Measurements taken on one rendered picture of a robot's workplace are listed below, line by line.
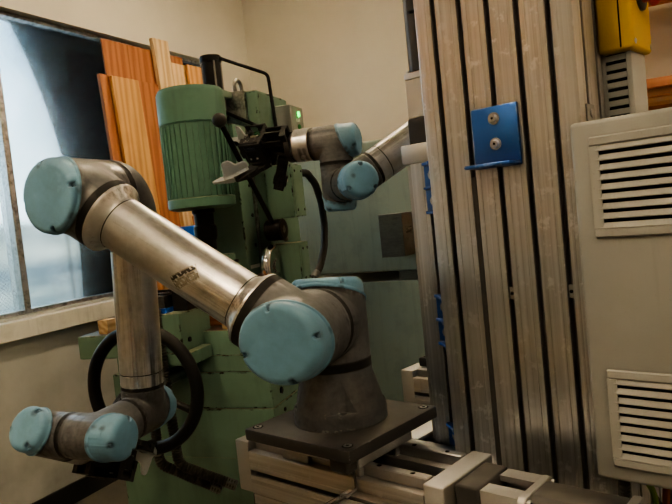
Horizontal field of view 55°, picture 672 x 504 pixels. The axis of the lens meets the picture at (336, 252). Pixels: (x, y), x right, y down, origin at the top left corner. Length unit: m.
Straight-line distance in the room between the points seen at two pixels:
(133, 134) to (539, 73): 2.61
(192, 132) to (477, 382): 0.97
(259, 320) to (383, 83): 3.30
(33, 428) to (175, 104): 0.87
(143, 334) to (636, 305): 0.78
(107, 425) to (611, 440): 0.74
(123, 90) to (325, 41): 1.45
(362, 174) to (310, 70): 3.04
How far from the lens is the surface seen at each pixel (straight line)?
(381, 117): 4.06
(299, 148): 1.47
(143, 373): 1.20
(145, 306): 1.18
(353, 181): 1.29
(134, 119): 3.39
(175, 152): 1.70
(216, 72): 1.90
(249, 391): 1.58
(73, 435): 1.15
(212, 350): 1.60
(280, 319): 0.86
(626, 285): 0.89
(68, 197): 1.02
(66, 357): 3.16
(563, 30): 0.97
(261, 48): 4.52
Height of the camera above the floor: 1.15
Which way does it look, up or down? 3 degrees down
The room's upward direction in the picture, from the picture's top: 6 degrees counter-clockwise
